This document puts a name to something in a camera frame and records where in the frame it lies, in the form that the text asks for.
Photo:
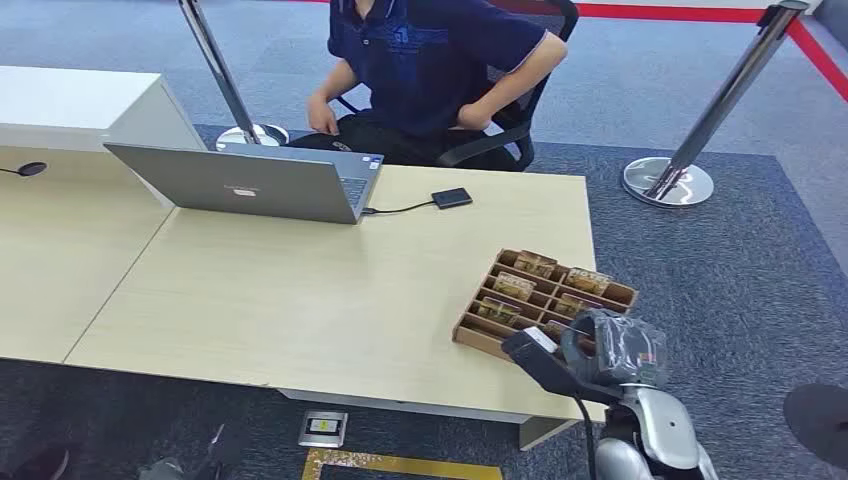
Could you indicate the black round desk grommet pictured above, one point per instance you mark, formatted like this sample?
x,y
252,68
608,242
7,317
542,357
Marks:
x,y
31,169

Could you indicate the chrome stanchion post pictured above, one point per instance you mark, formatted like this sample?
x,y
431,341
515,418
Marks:
x,y
729,93
225,79

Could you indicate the silver floor socket box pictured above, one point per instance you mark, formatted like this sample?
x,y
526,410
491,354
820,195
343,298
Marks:
x,y
322,428

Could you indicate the person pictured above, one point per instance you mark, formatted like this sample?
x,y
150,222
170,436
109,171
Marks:
x,y
424,66

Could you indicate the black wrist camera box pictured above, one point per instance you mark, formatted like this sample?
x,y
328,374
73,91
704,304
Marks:
x,y
540,361

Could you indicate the patterned card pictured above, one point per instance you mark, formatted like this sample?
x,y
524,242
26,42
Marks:
x,y
571,306
498,312
553,329
513,287
535,265
587,281

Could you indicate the black external drive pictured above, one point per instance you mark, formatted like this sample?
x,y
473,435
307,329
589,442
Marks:
x,y
452,198

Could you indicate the black office chair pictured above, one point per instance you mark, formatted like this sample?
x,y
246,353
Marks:
x,y
511,134

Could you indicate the wooden card organizer tray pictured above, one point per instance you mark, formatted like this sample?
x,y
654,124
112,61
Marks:
x,y
478,339

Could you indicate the person's left forearm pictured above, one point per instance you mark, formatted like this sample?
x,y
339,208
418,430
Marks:
x,y
523,73

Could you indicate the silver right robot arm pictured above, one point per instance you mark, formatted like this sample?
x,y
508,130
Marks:
x,y
662,430

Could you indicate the black round robot part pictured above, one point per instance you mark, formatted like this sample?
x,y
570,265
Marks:
x,y
820,424

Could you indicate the white cabinet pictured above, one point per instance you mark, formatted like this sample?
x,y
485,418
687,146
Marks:
x,y
66,99

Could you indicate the person's right forearm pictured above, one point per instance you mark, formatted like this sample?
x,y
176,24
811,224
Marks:
x,y
334,81

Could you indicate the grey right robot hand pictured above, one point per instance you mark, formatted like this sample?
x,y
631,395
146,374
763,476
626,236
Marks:
x,y
626,351

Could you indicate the dark blue carpet mat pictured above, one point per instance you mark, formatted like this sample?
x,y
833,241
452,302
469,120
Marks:
x,y
715,278

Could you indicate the person's right hand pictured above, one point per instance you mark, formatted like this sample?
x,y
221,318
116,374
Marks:
x,y
322,118

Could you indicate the grey laptop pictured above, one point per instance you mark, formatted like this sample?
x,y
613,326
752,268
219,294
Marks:
x,y
232,185

